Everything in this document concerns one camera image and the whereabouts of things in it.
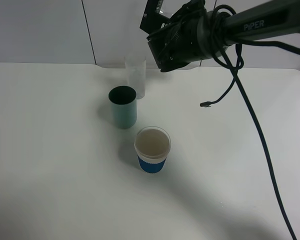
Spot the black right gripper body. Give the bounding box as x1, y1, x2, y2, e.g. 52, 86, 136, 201
147, 1, 228, 73

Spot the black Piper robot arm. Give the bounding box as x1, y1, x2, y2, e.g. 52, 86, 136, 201
140, 0, 300, 73

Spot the teal green plastic cup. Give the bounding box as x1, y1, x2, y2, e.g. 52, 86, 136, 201
108, 85, 137, 129

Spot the white cup blue sleeve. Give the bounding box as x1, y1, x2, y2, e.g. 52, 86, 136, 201
134, 126, 171, 174

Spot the clear tall glass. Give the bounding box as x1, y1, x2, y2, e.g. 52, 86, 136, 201
124, 52, 146, 99

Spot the black cable with plug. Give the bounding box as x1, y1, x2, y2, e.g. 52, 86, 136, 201
199, 4, 300, 240

